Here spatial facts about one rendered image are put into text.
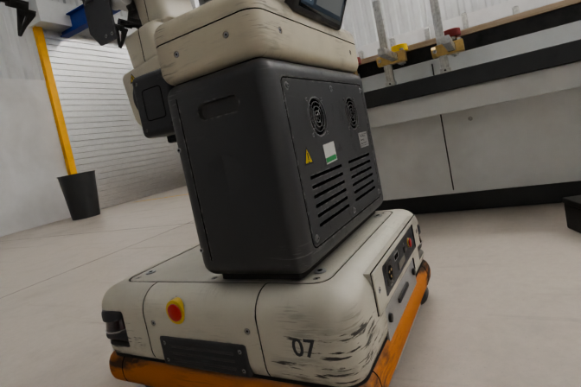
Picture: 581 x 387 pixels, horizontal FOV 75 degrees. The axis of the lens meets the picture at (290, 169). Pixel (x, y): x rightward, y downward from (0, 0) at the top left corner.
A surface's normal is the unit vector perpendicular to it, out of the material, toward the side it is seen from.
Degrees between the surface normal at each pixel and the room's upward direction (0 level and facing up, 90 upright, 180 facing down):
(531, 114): 90
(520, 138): 90
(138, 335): 90
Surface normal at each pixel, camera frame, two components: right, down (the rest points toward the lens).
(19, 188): 0.87, -0.14
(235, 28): -0.47, 0.16
